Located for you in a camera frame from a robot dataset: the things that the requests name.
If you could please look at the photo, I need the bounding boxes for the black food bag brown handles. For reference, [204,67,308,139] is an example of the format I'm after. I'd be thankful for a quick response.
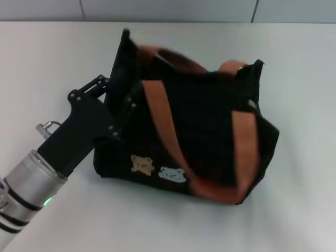
[94,28,280,206]

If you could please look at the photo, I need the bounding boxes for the left gripper metal cable connector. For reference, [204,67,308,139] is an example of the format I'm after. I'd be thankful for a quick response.
[36,120,62,138]

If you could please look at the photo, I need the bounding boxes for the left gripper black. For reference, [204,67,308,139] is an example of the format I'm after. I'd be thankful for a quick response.
[36,74,145,177]

